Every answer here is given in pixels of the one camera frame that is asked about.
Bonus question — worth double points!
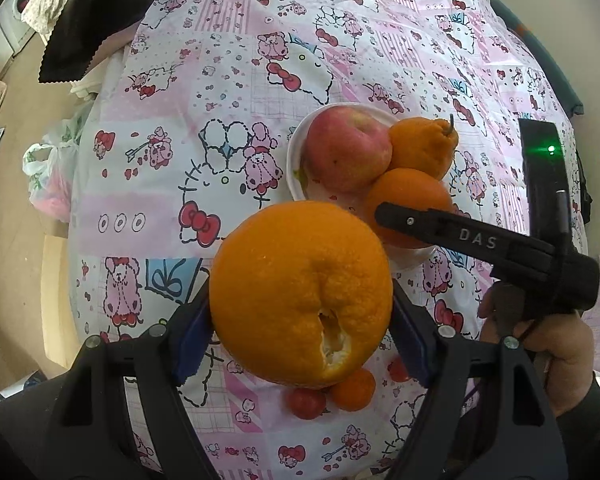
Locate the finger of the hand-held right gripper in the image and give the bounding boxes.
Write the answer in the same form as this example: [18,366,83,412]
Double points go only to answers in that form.
[375,202,555,277]

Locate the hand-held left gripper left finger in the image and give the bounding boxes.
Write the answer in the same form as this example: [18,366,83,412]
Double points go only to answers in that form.
[45,280,217,480]

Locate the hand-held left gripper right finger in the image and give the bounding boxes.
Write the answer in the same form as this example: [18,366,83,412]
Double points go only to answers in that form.
[385,280,571,480]

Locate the red cherry tomato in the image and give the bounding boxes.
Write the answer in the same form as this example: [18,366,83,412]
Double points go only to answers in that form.
[286,387,328,420]
[387,355,413,383]

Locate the white plate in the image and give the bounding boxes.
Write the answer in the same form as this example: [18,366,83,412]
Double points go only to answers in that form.
[286,105,456,271]

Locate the small tangerine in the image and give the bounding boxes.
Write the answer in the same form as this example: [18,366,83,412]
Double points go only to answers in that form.
[329,367,377,412]

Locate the large navel orange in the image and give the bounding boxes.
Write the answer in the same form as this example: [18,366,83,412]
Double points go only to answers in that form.
[209,200,395,388]

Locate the person's right forearm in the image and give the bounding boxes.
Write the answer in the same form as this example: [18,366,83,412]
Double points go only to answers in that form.
[554,371,600,423]

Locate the person's right hand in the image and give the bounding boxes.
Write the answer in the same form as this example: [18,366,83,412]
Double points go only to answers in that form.
[479,284,595,417]

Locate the round smooth orange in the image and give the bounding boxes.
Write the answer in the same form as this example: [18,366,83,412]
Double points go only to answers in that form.
[364,167,455,250]

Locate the stemmed bumpy orange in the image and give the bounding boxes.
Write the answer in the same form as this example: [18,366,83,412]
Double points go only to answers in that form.
[389,115,460,181]

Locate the red apple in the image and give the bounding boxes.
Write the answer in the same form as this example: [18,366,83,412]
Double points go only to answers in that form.
[304,105,393,193]

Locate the dark teal cushion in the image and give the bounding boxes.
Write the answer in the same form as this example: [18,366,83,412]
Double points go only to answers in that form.
[490,0,584,117]

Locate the white green plastic bag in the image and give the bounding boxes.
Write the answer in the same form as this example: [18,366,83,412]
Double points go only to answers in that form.
[22,105,93,222]

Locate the pink cartoon printed blanket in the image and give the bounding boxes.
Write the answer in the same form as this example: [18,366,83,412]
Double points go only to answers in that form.
[67,0,592,480]

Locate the black zigzag-edged cloth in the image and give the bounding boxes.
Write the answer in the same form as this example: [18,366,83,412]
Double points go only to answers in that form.
[37,0,181,84]

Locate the white washing machine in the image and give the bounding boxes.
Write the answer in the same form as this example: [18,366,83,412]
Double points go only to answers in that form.
[0,0,46,57]

